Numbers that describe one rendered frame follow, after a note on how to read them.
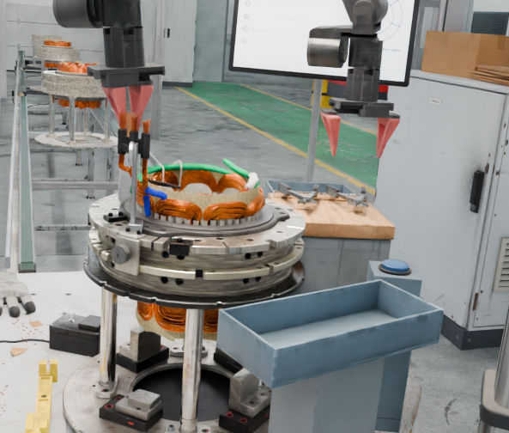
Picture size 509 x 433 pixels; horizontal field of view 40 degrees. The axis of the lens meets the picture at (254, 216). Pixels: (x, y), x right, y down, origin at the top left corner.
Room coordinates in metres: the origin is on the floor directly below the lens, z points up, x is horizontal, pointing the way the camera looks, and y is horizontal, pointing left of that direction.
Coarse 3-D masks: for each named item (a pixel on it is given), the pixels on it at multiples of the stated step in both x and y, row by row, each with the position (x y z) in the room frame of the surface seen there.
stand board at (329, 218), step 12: (288, 204) 1.22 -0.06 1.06; (324, 204) 1.24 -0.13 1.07; (336, 204) 1.25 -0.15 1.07; (312, 216) 1.15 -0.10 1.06; (324, 216) 1.16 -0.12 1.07; (336, 216) 1.16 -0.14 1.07; (348, 216) 1.17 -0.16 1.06; (360, 216) 1.18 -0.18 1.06; (372, 216) 1.18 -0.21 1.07; (384, 216) 1.19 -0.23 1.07; (312, 228) 1.11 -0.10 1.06; (324, 228) 1.12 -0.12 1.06; (336, 228) 1.12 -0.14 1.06; (348, 228) 1.12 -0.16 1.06; (360, 228) 1.13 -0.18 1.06; (372, 228) 1.13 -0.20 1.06; (384, 228) 1.13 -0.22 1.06
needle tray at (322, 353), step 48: (336, 288) 0.82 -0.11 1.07; (384, 288) 0.85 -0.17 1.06; (240, 336) 0.68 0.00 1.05; (288, 336) 0.75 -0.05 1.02; (336, 336) 0.68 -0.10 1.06; (384, 336) 0.72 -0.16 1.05; (432, 336) 0.77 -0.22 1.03; (288, 384) 0.65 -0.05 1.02; (336, 384) 0.71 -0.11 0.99; (288, 432) 0.72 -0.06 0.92; (336, 432) 0.71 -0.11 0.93
